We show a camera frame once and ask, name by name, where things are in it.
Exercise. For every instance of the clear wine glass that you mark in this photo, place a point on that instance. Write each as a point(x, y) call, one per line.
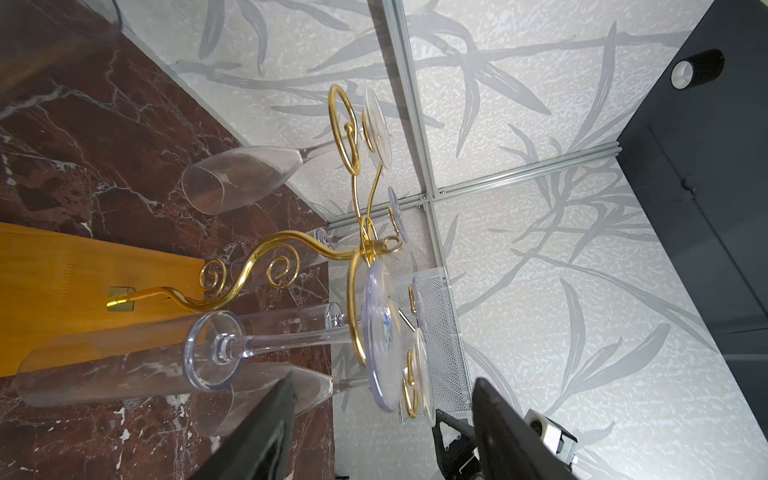
point(39, 36)
point(243, 176)
point(204, 353)
point(396, 215)

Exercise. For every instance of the gold wire glass rack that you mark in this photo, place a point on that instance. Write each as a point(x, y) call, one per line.
point(312, 258)

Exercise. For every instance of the yellow wooden rack base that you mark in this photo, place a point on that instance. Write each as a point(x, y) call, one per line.
point(55, 284)

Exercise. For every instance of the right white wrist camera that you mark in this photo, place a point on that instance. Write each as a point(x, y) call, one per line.
point(558, 440)

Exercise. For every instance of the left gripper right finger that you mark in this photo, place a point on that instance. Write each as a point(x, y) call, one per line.
point(508, 448)

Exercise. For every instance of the aluminium frame crossbar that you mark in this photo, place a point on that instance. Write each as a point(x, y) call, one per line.
point(515, 175)

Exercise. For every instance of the white wire mesh basket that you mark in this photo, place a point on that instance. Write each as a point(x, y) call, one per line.
point(427, 299)

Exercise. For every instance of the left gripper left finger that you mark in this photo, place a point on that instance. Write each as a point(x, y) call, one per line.
point(259, 447)

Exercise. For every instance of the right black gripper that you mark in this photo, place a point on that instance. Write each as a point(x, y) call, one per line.
point(456, 460)

